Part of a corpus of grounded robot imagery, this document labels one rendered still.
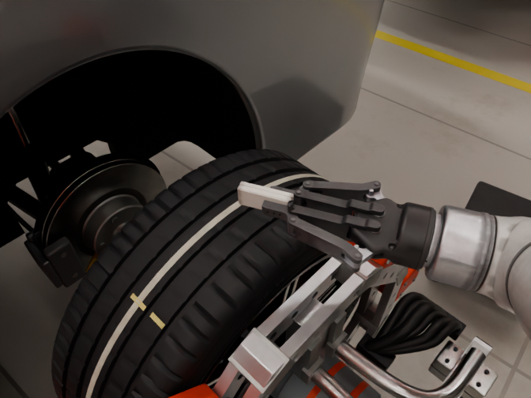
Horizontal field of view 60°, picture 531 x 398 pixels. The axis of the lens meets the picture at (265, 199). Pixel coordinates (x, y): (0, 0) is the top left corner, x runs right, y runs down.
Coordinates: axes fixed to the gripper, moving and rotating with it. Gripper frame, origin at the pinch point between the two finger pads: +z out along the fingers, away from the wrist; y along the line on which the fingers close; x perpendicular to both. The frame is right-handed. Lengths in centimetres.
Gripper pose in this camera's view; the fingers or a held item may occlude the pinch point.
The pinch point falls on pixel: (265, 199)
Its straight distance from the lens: 58.7
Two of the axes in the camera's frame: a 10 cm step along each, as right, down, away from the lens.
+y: 3.3, -7.1, 6.2
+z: -9.4, -2.4, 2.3
